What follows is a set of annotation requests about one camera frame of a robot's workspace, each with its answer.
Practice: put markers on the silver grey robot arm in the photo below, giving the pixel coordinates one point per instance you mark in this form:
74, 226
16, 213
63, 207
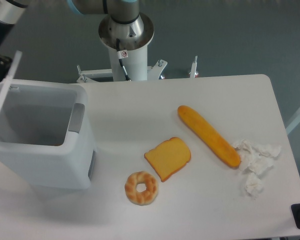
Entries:
125, 31

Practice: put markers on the white plastic trash can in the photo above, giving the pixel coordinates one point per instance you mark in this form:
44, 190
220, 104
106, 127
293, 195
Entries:
45, 134

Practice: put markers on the white metal robot stand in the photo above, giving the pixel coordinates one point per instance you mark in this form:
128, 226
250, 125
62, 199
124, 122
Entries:
126, 65

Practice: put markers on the orange toast slice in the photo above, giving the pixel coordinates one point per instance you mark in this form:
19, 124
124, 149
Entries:
168, 157

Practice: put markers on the long orange baguette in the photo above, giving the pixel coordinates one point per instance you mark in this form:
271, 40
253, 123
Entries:
209, 135

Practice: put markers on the crumpled white tissue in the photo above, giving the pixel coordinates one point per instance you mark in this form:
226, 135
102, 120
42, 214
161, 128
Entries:
255, 160

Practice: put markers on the braided ring bread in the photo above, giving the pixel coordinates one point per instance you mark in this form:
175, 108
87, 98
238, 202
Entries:
141, 188

